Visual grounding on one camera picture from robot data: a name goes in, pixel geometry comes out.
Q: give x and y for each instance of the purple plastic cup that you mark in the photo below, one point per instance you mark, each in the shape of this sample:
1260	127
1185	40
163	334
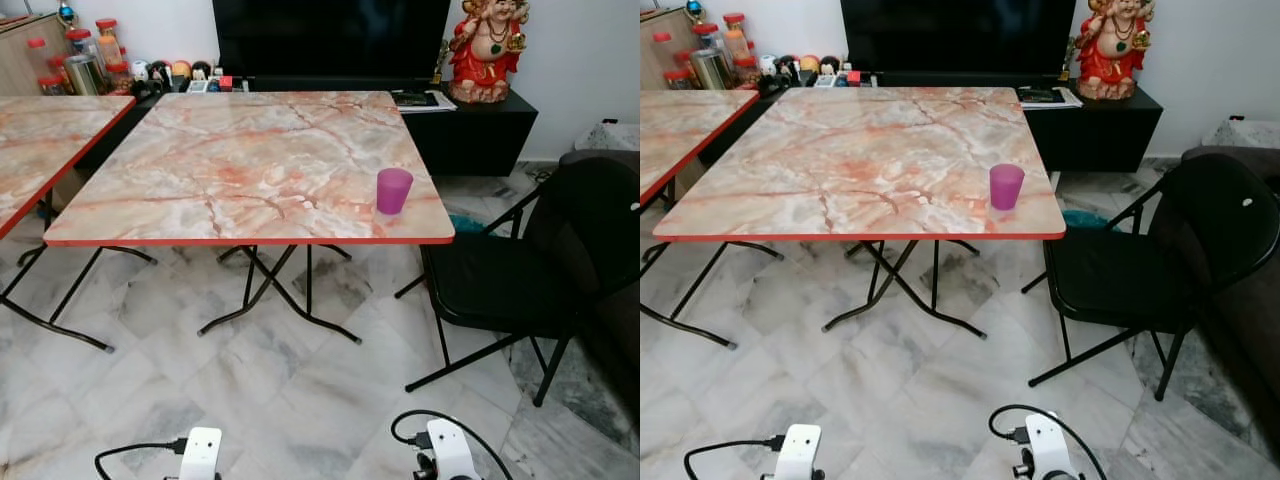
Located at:
1006	187
394	190

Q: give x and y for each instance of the black folding chair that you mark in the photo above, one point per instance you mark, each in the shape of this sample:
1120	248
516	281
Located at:
490	285
1110	275

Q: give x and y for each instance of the teal floor item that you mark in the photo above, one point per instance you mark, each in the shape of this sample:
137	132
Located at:
1085	219
465	224

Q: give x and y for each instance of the marble top folding table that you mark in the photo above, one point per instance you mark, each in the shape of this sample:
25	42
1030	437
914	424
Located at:
250	160
860	160
680	130
50	140

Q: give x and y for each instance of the magazine with dark cover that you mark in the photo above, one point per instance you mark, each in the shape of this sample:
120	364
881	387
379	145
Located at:
1045	97
420	100

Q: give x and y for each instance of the grey marble side block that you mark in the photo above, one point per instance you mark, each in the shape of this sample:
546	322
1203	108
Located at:
610	137
1245	135

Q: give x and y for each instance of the red laughing Buddha statue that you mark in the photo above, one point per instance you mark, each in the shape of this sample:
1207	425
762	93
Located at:
485	60
1110	55

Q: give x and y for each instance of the black flat screen television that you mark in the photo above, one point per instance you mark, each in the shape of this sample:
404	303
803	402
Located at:
950	35
330	35

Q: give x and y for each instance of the light wooden cabinet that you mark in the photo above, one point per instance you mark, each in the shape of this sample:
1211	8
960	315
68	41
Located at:
648	60
15	60

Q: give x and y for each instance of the clear red lid jar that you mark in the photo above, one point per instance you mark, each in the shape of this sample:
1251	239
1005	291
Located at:
38	52
78	40
662	45
705	35

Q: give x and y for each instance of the steel canister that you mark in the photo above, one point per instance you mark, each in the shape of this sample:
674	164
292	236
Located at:
85	75
712	70

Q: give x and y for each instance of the tall red lid jar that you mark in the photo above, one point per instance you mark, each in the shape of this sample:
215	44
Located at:
107	42
736	35

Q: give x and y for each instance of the blue globe trophy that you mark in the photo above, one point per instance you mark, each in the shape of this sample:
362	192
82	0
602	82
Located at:
693	10
65	13

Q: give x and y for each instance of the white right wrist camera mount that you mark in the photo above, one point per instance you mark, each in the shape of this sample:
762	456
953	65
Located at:
1045	445
450	450

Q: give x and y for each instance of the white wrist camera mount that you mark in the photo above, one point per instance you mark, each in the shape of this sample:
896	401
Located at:
200	450
800	450
450	450
1045	445

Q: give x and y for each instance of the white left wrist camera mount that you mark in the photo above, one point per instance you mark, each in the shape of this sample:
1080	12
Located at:
800	450
200	450

